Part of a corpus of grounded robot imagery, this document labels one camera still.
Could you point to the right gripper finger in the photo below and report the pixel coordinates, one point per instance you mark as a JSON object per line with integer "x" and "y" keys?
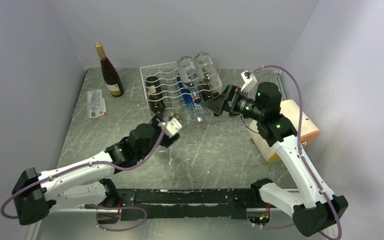
{"x": 217, "y": 106}
{"x": 224, "y": 97}

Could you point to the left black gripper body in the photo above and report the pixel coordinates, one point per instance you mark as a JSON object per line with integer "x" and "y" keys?
{"x": 166, "y": 140}

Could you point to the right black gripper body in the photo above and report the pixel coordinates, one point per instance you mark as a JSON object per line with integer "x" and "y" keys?
{"x": 238, "y": 96}

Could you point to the dark red wine bottle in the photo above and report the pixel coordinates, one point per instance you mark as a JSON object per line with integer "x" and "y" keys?
{"x": 109, "y": 73}

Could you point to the clear bottle orange label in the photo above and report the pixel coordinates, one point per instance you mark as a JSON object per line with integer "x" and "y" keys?
{"x": 176, "y": 115}

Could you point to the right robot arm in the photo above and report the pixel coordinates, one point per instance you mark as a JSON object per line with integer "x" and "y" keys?
{"x": 315, "y": 207}

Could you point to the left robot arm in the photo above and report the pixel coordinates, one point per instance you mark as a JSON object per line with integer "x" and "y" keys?
{"x": 37, "y": 194}

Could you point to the dark bottle silver cap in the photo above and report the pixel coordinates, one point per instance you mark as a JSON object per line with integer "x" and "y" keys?
{"x": 207, "y": 91}

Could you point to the blue vodka bottle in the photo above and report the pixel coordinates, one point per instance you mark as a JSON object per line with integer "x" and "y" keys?
{"x": 195, "y": 110}

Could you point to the dark green wine bottle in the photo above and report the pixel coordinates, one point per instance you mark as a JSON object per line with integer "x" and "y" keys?
{"x": 155, "y": 95}

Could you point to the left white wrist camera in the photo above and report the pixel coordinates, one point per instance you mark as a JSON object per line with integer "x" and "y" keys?
{"x": 171, "y": 127}

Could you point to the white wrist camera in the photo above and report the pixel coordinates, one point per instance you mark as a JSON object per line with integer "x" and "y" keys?
{"x": 249, "y": 81}
{"x": 171, "y": 127}

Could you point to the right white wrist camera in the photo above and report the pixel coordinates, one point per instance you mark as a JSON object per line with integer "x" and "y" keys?
{"x": 249, "y": 81}

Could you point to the white wire wine rack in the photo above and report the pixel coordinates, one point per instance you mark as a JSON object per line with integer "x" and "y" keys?
{"x": 167, "y": 74}

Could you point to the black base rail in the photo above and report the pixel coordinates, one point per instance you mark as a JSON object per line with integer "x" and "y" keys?
{"x": 234, "y": 203}

